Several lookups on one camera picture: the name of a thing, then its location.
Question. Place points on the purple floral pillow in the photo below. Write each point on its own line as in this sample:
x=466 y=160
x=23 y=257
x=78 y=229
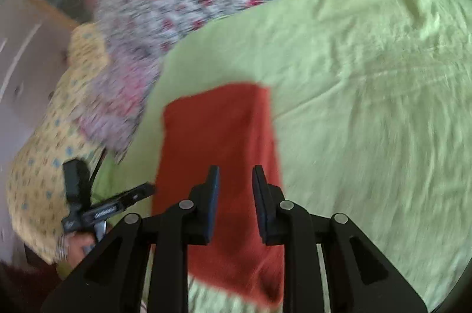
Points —
x=118 y=106

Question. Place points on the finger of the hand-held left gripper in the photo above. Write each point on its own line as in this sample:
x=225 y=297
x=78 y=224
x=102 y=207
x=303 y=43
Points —
x=125 y=196
x=75 y=180

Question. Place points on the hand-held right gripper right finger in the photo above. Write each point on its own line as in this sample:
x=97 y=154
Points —
x=259 y=204

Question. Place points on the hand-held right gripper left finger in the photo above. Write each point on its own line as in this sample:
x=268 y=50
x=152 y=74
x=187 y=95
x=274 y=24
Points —
x=213 y=204

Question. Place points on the orange knit sweater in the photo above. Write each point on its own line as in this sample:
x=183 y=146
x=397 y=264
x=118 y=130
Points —
x=221 y=128

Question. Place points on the yellow patterned pillow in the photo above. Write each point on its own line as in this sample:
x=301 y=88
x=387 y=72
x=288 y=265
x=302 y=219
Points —
x=40 y=169

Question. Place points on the person's left hand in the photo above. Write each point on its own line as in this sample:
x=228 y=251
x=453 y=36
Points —
x=83 y=248

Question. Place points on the green bed sheet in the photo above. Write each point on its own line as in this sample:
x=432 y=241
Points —
x=368 y=106

